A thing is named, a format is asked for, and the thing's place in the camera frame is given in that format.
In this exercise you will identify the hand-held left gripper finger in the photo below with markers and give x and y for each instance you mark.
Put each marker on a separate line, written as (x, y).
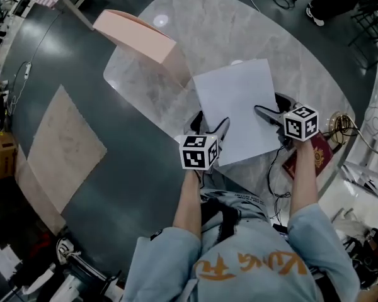
(193, 124)
(222, 129)

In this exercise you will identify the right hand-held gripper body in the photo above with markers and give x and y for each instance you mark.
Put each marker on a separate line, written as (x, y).
(300, 124)

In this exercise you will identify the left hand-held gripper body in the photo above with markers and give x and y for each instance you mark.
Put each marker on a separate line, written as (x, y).
(197, 153)

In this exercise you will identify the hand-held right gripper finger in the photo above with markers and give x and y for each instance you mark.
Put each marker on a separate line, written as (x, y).
(288, 102)
(271, 116)

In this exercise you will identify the white box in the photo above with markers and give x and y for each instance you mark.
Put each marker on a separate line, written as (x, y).
(236, 105)

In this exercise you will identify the pink box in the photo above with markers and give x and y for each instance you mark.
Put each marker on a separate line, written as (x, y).
(135, 39)

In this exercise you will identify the person's left forearm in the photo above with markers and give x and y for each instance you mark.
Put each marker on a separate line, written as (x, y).
(187, 206)

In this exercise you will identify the person's right forearm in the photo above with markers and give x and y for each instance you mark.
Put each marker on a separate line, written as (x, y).
(302, 184)

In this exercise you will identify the red hardcover book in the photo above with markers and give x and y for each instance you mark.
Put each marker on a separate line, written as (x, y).
(321, 156)

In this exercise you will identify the person's light denim jeans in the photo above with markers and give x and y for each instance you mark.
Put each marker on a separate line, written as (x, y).
(239, 193)

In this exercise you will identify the black metal stool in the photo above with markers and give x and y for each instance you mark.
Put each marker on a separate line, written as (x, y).
(368, 27)

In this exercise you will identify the person's light blue shirt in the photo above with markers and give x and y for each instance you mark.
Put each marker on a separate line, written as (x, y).
(163, 263)

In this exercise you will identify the beige floor mat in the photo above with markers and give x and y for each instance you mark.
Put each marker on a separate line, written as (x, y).
(63, 143)

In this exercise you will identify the white power strip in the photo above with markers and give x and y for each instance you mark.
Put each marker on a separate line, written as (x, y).
(27, 70)

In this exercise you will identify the brown cardboard box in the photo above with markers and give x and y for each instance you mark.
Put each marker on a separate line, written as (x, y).
(4, 156)

